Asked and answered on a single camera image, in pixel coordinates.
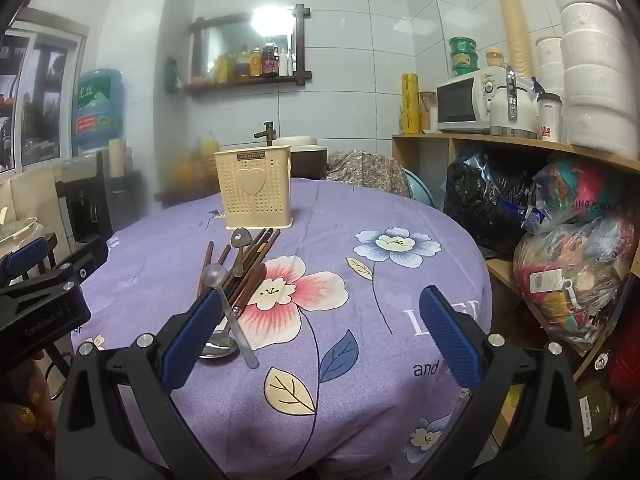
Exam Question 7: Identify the pile of brown chopsticks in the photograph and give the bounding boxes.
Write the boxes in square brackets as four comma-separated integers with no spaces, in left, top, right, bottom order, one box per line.
[197,228,282,311]

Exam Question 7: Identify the red container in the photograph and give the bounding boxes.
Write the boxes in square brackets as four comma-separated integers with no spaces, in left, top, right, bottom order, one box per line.
[606,337,640,388]

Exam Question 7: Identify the black plastic bag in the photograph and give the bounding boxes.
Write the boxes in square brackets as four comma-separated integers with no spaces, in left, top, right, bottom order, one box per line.
[442,147,532,257]

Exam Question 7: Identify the stacked green bowls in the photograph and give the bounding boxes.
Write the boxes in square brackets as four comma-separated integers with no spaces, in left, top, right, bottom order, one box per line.
[448,36,481,74]

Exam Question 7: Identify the glass jar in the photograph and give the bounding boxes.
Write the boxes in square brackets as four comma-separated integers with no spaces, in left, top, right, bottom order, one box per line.
[419,91,439,133]

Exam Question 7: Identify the beige perforated utensil holder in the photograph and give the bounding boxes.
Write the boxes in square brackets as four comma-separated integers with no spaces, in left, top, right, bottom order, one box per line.
[214,144,296,230]

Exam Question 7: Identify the water dispenser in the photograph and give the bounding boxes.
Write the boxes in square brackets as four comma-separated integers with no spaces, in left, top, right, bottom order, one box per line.
[54,152,117,243]

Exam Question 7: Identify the metal spoon brown handle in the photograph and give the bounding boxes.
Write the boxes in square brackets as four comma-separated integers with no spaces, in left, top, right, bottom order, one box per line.
[199,262,267,360]

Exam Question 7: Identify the small metal spoon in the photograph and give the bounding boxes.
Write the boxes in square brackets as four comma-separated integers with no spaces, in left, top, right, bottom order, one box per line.
[230,227,254,277]

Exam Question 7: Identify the white and brown basin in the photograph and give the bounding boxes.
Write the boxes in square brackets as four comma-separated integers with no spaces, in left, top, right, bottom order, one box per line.
[276,134,329,179]

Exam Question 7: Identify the dark sauce bottle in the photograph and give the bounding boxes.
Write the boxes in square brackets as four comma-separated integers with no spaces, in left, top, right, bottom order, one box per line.
[261,41,279,78]

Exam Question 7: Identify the stack of white foam bowls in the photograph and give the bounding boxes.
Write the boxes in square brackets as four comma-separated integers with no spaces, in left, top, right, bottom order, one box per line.
[541,0,640,159]

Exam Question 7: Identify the wooden framed mirror shelf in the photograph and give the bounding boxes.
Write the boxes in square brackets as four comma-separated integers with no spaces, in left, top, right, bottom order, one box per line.
[185,3,314,97]

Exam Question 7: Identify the patterned floral cloth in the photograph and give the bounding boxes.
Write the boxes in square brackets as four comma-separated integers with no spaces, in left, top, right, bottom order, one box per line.
[324,150,412,199]

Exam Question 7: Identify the clear bag of colourful items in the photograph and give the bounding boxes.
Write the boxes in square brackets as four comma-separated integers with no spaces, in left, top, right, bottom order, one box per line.
[522,156,627,235]

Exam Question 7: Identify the window frame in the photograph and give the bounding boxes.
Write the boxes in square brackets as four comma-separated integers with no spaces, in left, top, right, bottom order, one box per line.
[0,6,90,173]

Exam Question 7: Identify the white cup with label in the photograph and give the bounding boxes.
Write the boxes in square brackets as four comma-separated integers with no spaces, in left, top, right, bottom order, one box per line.
[537,92,565,142]

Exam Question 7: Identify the tall stack of paper cups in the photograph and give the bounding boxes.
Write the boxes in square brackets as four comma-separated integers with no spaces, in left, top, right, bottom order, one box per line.
[493,0,536,79]

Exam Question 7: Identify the clear plastic spoon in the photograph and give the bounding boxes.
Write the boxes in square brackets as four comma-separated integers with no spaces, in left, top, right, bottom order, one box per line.
[201,264,261,370]

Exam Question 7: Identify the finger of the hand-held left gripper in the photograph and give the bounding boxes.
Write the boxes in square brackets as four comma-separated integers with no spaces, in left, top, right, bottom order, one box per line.
[0,236,49,286]
[30,236,109,291]

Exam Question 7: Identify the beige paper roll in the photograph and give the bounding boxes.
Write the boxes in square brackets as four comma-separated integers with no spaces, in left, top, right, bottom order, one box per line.
[108,138,126,179]

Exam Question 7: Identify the yellow plastic wrap roll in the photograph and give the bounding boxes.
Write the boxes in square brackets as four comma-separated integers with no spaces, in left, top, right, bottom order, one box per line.
[401,73,421,135]

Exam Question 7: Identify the teal plastic basin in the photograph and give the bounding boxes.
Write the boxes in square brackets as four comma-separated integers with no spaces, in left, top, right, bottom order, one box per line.
[404,169,437,207]

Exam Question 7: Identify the white microwave oven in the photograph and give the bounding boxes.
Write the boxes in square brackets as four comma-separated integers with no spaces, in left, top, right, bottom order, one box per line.
[436,66,535,135]

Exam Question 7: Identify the blue water jug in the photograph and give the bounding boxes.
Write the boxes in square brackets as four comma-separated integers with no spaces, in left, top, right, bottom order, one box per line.
[72,69,124,151]

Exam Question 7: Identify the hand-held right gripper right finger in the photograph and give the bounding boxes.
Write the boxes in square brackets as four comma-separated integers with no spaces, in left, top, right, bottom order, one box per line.
[419,285,586,480]

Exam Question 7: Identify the white electric kettle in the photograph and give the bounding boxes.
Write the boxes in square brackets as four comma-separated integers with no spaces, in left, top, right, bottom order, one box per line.
[489,66,539,139]

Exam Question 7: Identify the wooden chair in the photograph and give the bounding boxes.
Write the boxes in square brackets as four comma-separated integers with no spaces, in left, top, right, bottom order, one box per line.
[0,232,60,286]

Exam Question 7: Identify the large clear bag of packets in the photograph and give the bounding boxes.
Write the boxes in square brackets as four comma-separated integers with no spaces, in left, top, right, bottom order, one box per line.
[513,210,637,347]

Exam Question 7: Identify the bronze faucet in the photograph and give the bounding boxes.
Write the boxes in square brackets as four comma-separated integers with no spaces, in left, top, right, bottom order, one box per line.
[253,120,277,147]

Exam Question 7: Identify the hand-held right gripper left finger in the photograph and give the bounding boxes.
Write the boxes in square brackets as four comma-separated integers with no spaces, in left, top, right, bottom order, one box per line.
[56,290,223,480]

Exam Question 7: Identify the wooden shelf unit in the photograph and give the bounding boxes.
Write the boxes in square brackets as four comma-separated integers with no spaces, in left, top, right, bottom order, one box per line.
[391,132,640,451]

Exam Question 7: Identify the purple floral tablecloth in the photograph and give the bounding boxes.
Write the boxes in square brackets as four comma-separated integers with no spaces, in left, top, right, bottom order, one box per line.
[70,175,494,480]

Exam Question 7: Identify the stack of white cups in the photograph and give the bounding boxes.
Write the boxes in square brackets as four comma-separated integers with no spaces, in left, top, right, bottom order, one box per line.
[535,36,566,96]

